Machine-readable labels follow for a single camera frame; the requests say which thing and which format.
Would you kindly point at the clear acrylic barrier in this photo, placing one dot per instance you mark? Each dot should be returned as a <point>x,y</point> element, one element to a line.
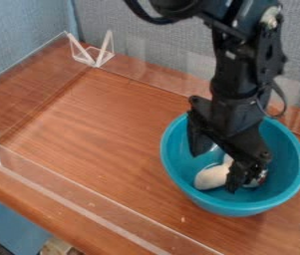
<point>66,203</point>
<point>33,81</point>
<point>182,72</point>

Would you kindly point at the white brown toy mushroom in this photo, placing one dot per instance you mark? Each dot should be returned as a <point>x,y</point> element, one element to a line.
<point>211,176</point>

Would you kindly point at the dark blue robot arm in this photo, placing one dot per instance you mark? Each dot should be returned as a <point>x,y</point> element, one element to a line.
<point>249,60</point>

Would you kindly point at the blue plastic bowl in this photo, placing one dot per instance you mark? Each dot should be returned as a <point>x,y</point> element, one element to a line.
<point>247,201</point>

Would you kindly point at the clear acrylic corner bracket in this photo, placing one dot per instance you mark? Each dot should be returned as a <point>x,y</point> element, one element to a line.
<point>92,56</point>

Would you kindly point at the clear acrylic front barrier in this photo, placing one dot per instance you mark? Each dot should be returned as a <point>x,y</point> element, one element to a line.
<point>66,203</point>

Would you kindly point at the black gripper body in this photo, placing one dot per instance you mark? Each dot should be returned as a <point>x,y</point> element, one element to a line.
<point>230,120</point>

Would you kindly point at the clear acrylic left barrier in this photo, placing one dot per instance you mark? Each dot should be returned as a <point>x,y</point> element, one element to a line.
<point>33,81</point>

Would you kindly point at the clear acrylic back barrier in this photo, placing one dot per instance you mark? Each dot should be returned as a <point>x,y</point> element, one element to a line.
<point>182,72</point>

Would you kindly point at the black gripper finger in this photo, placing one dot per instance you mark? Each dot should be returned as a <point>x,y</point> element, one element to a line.
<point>199,143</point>
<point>243,175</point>

